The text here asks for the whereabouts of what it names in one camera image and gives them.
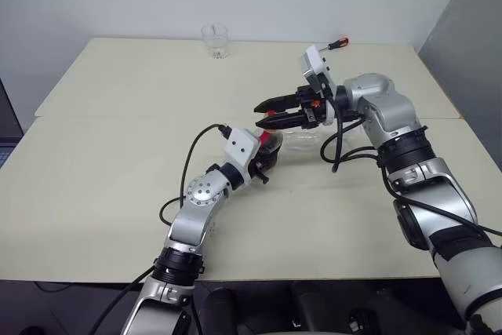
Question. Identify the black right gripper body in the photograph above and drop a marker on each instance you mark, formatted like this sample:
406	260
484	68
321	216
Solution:
308	116

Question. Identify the clear glass tumbler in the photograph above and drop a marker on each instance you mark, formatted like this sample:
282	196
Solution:
215	42

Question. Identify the orange and black screwdriver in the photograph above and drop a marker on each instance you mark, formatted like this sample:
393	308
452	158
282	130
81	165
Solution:
339	42

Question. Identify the clear wine glass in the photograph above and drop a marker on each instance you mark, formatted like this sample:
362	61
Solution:
302	143

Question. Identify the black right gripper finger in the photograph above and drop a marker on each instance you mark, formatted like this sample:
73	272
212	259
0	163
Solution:
278	103
282	121

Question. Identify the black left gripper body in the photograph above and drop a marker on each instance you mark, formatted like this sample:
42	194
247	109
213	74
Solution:
260	164

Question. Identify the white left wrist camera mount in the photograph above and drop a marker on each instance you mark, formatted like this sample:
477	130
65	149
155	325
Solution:
241	146

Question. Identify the dark rounded shape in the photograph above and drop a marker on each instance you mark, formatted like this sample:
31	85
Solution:
219	311

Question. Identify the grey partition panel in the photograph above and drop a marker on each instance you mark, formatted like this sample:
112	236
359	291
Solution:
466	56

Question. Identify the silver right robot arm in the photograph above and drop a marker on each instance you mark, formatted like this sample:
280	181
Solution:
392	107

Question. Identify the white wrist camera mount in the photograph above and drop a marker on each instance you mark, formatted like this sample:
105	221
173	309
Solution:
241	146
313	62

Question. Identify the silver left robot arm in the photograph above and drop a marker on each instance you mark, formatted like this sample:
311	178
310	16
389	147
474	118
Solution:
196	209

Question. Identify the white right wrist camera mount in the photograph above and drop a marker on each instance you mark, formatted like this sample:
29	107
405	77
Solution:
313	62

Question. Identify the dark laptop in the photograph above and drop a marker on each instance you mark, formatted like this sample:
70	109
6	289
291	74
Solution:
8	127

